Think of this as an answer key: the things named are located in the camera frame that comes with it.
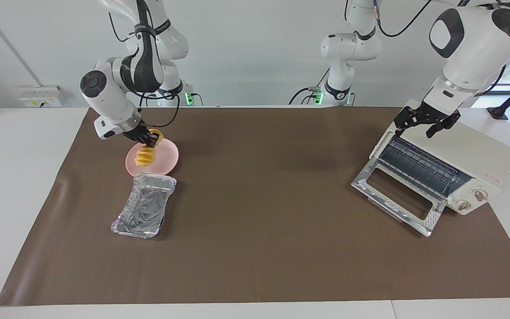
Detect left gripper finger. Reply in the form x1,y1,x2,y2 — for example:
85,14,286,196
394,107,424,136
425,113,462,138

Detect sliced yellow bread loaf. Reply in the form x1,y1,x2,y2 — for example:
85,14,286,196
135,128,165,168

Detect aluminium foil tray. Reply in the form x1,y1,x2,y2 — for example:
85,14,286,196
111,173,178,239

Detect white toaster oven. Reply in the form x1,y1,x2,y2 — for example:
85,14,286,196
369,98,510,217

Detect pink round plate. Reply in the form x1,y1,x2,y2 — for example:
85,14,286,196
125,140,180,176

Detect brown table mat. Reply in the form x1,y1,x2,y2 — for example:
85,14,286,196
0,105,510,307

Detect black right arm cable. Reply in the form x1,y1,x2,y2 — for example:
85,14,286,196
108,0,181,130

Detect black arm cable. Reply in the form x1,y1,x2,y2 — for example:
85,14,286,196
372,0,435,39
108,0,181,130

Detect oven wire rack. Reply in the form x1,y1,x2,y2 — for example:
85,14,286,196
379,136,473,198

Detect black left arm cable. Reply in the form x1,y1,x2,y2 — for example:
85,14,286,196
372,0,435,39

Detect glass oven door metal frame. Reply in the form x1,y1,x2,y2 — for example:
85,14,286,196
351,157,447,238

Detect white wall socket box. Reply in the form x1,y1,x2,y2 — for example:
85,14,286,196
19,85,63,109

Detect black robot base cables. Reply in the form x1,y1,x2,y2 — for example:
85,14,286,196
288,66,332,106

